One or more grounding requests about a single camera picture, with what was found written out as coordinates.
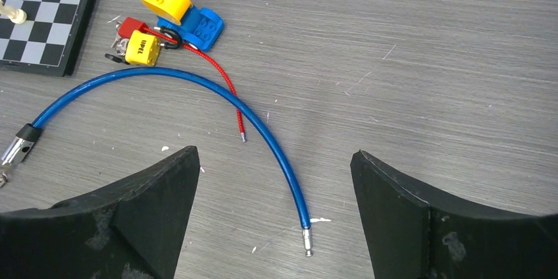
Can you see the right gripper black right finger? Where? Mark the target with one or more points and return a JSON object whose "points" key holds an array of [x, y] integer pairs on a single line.
{"points": [[415, 230]]}

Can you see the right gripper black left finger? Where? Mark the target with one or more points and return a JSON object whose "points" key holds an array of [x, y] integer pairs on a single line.
{"points": [[131, 228]]}

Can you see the yellow black padlock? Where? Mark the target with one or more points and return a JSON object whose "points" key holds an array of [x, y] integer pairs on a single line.
{"points": [[142, 49]]}

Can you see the silver key with ring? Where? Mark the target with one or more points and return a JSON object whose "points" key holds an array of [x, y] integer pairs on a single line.
{"points": [[120, 43]]}

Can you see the red cable padlock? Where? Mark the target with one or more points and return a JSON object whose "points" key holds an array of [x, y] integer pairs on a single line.
{"points": [[125, 29]]}

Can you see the blue yellow toy car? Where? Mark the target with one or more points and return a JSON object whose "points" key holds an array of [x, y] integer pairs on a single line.
{"points": [[199, 27]]}

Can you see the white chess pawn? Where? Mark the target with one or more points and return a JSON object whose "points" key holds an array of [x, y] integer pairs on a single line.
{"points": [[16, 16]]}

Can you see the black white chessboard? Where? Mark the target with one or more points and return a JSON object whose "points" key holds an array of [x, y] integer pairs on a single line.
{"points": [[50, 40]]}

